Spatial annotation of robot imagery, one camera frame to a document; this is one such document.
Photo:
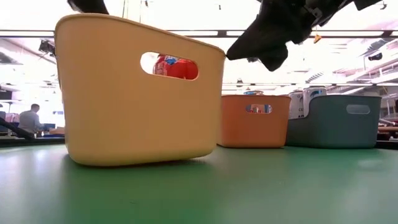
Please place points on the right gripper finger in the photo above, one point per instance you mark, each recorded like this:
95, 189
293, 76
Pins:
248, 46

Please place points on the blue silver Red Bull can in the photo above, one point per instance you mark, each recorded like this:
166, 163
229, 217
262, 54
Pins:
258, 109

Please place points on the orange plastic bin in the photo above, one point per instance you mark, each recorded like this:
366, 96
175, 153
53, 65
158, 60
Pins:
248, 130

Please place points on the yellow plastic bin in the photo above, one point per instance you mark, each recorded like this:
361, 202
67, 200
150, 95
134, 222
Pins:
124, 124

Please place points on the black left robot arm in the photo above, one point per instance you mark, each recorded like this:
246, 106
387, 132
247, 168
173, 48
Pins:
88, 5

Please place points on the ceiling light strip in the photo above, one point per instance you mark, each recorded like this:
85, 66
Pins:
351, 33
237, 33
199, 33

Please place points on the small orange hanging tag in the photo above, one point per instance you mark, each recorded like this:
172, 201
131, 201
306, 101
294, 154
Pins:
317, 39

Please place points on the black ceiling fixture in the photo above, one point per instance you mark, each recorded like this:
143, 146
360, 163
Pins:
375, 57

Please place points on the teal plastic bin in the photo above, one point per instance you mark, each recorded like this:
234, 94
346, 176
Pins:
335, 130

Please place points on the wooden workbench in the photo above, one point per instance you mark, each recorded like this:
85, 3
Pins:
388, 128

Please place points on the person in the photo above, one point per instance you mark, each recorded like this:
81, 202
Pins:
29, 119

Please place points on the black diagonal bar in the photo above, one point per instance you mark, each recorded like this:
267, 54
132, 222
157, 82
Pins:
15, 129

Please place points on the black ceiling camera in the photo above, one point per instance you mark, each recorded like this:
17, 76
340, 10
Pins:
46, 47

